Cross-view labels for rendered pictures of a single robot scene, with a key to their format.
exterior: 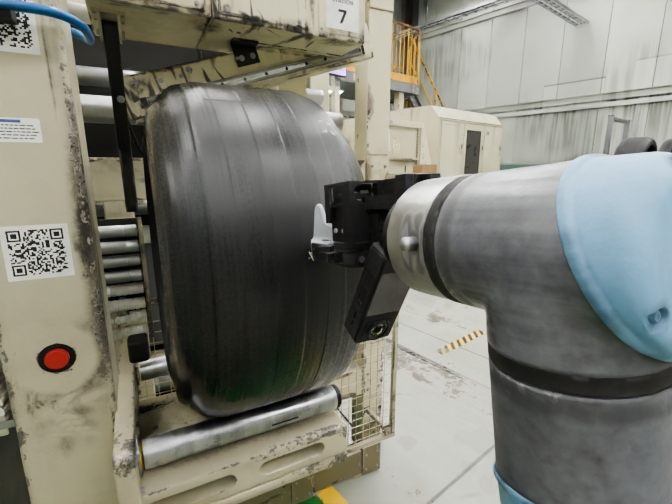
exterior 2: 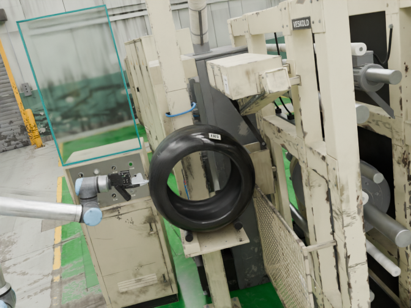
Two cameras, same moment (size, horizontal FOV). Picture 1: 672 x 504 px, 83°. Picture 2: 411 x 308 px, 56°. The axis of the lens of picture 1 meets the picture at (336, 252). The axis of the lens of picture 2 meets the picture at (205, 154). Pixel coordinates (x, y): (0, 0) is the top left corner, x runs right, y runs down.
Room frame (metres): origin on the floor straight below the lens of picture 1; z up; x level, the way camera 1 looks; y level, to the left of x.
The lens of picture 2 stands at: (1.55, -1.66, 1.93)
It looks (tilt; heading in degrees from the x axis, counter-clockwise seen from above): 17 degrees down; 113
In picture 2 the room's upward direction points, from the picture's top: 11 degrees counter-clockwise
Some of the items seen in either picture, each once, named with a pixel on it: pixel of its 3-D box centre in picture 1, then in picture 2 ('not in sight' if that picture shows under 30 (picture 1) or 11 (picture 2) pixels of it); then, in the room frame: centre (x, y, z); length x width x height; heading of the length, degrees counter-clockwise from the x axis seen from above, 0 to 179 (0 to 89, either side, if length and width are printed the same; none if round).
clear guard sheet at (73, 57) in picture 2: not in sight; (83, 88); (-0.08, 0.43, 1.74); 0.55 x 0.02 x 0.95; 28
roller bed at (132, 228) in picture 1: (105, 280); (257, 169); (0.94, 0.59, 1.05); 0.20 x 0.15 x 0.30; 118
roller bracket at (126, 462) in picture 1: (130, 408); not in sight; (0.62, 0.38, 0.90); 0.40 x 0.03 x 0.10; 28
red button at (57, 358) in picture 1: (57, 357); not in sight; (0.51, 0.41, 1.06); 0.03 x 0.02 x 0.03; 118
